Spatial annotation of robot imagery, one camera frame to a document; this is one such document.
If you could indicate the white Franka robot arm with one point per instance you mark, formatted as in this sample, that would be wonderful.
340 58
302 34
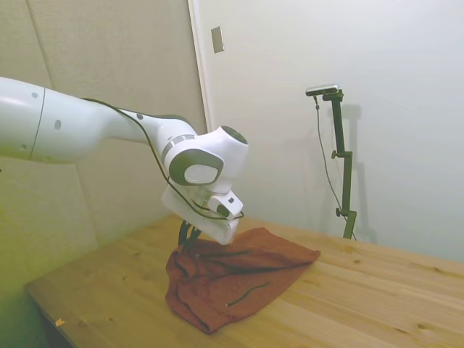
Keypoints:
90 130

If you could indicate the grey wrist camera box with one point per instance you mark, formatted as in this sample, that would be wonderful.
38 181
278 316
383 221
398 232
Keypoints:
226 206

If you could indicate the grey exterior camera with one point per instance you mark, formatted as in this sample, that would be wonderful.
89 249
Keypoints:
322 89

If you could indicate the small orange tape scrap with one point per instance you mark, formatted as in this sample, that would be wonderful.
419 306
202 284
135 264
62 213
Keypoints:
59 321

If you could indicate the dark articulated camera mount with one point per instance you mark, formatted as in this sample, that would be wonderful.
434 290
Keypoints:
344 163

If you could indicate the grey wall switch plate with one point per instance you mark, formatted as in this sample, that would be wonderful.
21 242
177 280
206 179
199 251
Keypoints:
217 39

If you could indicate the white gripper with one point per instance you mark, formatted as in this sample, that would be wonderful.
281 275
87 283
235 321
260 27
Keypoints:
188 214

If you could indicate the rust red shorts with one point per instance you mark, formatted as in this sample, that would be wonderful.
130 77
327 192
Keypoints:
239 286

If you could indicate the white door frame strip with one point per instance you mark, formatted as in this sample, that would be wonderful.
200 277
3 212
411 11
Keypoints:
200 65

